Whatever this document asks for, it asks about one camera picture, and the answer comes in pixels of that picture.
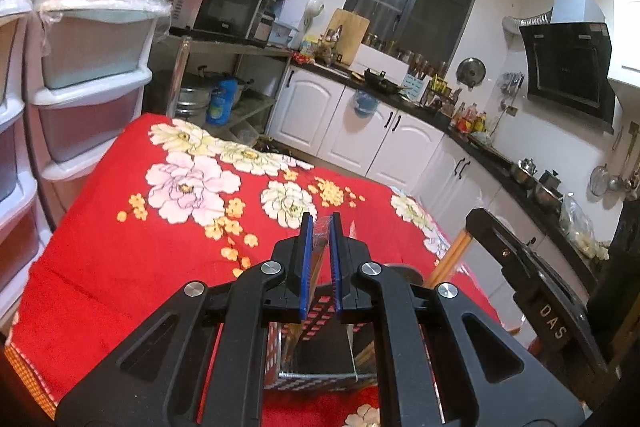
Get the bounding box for wooden cutting board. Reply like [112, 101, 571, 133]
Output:
[324, 9, 370, 66]

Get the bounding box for white base cabinets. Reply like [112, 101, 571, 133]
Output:
[267, 66, 591, 333]

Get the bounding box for white plastic drawer tower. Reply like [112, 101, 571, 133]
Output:
[24, 0, 171, 221]

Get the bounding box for black wok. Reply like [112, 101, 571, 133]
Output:
[363, 68, 406, 95]

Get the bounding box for black range hood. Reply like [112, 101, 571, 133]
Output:
[520, 22, 616, 134]

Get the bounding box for red floral tablecloth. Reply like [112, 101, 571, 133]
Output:
[4, 112, 501, 427]

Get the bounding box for hanging pot lid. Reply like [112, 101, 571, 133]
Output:
[456, 57, 486, 90]

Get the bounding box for metal storage shelf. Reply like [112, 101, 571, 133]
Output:
[142, 28, 292, 133]

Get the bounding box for white wall cabinet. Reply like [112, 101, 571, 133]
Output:
[608, 0, 640, 102]

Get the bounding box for grey plastic utensil caddy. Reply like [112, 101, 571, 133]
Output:
[264, 254, 376, 392]

